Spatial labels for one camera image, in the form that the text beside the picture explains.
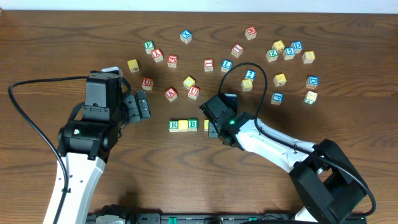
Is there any green B block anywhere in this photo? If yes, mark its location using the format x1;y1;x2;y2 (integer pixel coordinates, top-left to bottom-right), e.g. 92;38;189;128
188;119;198;132

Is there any green R block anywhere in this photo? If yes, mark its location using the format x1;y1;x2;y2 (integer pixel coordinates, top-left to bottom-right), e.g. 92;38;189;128
169;121;179;132

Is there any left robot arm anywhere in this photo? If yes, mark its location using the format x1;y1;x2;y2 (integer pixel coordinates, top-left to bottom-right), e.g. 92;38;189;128
44;67;150;223

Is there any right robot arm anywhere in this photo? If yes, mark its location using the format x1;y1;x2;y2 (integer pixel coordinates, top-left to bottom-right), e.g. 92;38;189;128
200;94;371;223

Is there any red U block left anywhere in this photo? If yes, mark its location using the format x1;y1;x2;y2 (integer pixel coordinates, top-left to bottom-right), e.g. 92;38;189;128
141;78;154;90

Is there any red u block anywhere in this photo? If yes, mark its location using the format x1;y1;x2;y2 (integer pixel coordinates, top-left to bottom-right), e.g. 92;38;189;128
141;78;154;90
188;86;200;100

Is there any red A block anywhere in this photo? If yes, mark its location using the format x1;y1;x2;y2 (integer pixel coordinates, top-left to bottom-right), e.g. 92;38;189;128
165;87;178;102

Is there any yellow block below 2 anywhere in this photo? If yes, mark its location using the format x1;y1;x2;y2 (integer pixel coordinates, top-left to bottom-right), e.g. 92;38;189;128
241;79;253;91

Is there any red U block centre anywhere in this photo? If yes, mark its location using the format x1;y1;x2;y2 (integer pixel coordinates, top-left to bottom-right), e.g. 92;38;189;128
188;86;200;100

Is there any red X block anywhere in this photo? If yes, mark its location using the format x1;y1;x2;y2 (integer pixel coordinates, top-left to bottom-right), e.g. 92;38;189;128
151;49;164;63

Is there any red E block left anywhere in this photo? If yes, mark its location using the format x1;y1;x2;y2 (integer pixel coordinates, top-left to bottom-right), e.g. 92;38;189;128
167;55;178;68

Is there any red e block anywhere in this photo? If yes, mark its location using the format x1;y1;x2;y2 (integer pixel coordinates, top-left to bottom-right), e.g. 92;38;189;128
167;55;178;68
245;26;257;40

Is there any blue 2 block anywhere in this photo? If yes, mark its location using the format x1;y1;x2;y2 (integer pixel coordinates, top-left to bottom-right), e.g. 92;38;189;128
244;70;256;82

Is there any blue block lower right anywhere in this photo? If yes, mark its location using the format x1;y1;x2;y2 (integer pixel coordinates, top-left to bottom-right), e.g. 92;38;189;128
271;92;284;105

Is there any blue L block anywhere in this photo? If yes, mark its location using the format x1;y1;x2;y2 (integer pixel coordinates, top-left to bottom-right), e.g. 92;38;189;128
221;60;233;73

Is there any green F block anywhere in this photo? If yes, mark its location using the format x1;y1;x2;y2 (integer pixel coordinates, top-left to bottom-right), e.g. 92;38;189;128
144;40;155;54

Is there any red I block centre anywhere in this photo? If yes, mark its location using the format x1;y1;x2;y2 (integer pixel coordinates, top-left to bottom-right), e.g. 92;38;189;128
204;58;214;72

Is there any red i block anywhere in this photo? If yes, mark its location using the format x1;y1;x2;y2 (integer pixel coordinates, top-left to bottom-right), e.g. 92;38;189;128
231;44;244;58
204;58;214;72

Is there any red I block upper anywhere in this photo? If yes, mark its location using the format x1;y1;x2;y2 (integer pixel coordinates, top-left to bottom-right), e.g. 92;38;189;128
231;44;244;58

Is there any blue X block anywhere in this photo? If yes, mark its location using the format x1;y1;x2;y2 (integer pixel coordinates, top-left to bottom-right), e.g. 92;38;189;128
180;30;192;44

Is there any white green Z block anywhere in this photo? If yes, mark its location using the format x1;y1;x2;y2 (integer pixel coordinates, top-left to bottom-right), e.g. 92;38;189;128
303;91;318;105

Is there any red E block top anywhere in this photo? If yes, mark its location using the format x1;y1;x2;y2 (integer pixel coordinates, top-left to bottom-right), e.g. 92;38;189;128
245;26;257;40

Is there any blue 5 block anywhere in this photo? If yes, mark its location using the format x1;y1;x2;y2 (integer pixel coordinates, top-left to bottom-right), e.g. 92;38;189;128
283;47;295;60

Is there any blue D block right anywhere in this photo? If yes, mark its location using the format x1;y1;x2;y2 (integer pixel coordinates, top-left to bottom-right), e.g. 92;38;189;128
306;76;319;89

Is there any blue d block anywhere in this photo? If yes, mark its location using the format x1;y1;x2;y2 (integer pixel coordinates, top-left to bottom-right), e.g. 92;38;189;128
290;41;303;54
306;76;319;89

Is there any blue D block upper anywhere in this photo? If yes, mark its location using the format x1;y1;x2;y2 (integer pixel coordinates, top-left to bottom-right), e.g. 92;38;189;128
290;41;303;54

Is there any yellow 8 block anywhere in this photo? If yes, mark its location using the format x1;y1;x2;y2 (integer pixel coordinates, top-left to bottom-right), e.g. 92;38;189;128
302;51;315;64

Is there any right black cable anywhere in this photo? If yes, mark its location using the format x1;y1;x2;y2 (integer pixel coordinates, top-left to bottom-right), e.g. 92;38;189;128
217;62;377;218

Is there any black cable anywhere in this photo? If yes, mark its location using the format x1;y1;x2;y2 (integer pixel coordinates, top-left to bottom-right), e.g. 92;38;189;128
217;62;377;218
7;75;90;224

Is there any left black cable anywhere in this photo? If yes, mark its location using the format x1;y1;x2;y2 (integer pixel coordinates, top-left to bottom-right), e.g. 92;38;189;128
7;75;90;224

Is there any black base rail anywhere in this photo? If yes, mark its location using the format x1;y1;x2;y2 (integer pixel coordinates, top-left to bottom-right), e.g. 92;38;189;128
85;212;367;224

